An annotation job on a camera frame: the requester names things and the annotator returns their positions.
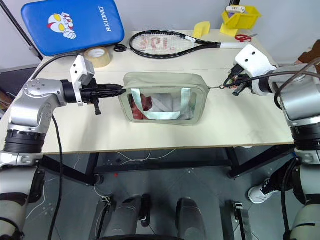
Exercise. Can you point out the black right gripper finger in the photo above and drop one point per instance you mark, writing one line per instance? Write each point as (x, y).
(239, 91)
(230, 82)

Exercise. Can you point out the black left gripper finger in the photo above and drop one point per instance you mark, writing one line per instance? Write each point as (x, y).
(110, 94)
(111, 87)

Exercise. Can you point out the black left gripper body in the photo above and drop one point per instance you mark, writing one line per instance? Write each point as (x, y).
(88, 92)

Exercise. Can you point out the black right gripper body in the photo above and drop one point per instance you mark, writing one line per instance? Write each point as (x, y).
(240, 78)

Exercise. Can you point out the green transparent zip pouch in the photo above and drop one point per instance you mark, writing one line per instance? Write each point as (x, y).
(165, 82)

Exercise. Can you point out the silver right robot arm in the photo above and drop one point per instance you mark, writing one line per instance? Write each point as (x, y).
(297, 97)

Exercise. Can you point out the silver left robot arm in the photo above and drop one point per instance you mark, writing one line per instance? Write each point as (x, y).
(32, 105)

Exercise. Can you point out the red item inside pouch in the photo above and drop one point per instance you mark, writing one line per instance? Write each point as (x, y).
(137, 107)

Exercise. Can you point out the white cloth inside pouch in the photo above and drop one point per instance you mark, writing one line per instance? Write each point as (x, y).
(162, 102)

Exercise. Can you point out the brown packing tape roll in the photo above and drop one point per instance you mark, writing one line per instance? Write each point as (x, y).
(100, 61)

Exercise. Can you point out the black tennis racket white grip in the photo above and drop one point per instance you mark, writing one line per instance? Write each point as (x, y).
(200, 43)

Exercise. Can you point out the yellow plastic storage bin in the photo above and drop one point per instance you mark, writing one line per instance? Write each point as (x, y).
(245, 21)

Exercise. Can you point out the white box with print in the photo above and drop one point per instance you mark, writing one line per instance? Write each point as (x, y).
(235, 9)

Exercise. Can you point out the blue cartoon print pad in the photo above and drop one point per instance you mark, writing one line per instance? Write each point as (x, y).
(82, 22)

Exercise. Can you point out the brown cardboard piece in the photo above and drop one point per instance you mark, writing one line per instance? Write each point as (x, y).
(311, 56)

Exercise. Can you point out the black upright pole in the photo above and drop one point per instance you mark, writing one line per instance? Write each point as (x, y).
(233, 2)

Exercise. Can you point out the black slanted stand pole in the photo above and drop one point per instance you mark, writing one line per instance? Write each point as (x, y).
(18, 27)

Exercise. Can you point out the white black sneaker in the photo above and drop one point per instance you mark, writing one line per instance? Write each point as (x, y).
(260, 193)

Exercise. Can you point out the dark rounded robot leg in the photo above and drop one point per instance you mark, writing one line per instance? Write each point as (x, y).
(190, 217)
(130, 215)

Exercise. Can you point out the grey floor stand foot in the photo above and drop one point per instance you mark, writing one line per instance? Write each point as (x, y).
(240, 220)
(100, 217)

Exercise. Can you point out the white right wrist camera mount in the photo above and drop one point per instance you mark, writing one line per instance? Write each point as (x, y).
(255, 61)

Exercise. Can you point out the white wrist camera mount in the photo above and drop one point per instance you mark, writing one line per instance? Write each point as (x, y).
(255, 61)
(80, 67)

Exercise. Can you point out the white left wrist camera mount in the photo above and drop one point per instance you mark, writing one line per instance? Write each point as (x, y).
(80, 67)

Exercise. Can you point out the black metal table frame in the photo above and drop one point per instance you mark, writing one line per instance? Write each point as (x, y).
(160, 166)

